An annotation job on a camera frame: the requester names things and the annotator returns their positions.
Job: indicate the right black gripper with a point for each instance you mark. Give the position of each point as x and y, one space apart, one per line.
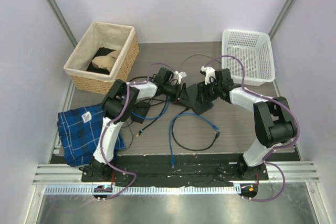
202 88

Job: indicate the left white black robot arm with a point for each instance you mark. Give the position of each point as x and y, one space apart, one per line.
117 107

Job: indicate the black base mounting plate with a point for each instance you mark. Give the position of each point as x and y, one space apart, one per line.
199 170

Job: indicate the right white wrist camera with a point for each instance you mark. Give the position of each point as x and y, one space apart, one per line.
209 74

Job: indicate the black network switch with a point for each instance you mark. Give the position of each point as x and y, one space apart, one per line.
198 106

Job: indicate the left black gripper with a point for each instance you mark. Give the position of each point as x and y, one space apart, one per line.
184 95

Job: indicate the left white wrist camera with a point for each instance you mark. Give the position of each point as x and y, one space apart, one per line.
179 76

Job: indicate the white plastic perforated basket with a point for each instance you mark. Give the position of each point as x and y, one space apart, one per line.
248 54

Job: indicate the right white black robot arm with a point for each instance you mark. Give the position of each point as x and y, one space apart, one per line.
274 125

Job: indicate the black cloth in basket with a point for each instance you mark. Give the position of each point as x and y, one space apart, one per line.
102 51

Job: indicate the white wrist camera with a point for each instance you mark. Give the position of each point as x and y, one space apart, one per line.
209 74
179 76

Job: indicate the blue plaid cloth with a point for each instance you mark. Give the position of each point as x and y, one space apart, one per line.
79 131

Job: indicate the black power adapter brick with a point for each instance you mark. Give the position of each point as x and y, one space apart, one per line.
140 111

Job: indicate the wicker basket with liner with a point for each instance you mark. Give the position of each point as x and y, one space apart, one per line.
108 35

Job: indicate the beige cloth in basket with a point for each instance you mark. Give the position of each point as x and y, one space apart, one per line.
106 62

